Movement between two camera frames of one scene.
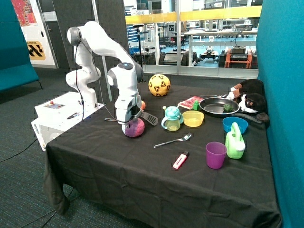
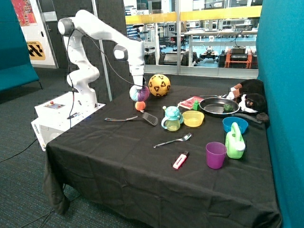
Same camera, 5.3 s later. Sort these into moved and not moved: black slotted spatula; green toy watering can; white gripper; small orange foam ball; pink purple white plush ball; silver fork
Moved: white gripper; pink purple white plush ball
Not moved: black slotted spatula; small orange foam ball; silver fork; green toy watering can
